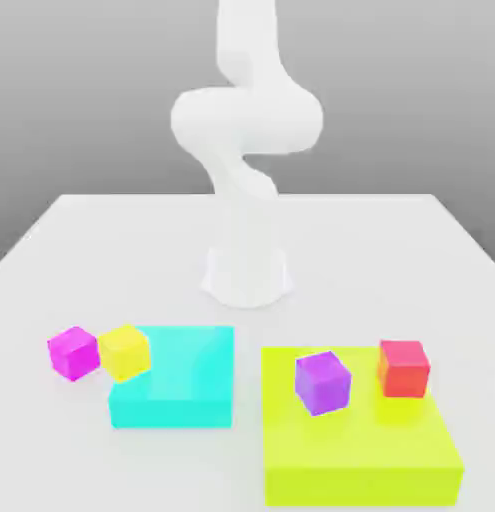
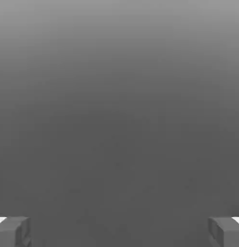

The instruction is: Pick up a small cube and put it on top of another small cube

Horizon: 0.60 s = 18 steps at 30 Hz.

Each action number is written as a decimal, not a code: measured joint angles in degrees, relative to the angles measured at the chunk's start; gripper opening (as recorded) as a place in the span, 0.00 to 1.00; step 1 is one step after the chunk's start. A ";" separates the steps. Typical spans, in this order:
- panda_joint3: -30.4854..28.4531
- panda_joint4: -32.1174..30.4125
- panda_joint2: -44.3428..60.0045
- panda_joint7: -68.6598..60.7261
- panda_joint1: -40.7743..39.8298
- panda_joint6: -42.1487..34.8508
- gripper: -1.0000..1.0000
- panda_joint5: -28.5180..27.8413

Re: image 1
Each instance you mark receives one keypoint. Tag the small red cube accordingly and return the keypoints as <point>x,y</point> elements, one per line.
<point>404,370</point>

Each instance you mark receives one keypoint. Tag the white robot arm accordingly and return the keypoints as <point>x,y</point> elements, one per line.
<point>247,120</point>

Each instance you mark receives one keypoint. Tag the small purple cube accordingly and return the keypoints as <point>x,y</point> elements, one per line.
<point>322,384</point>

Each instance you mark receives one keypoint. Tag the large cyan box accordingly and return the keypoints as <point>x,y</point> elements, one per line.
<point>183,384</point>

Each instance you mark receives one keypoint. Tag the small magenta cube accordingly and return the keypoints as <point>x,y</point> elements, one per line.
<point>73,353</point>

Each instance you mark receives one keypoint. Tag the small yellow cube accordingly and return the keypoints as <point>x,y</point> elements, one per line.
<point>124,353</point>

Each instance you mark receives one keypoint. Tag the large lime box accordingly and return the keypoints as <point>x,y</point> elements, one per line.
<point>359,452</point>

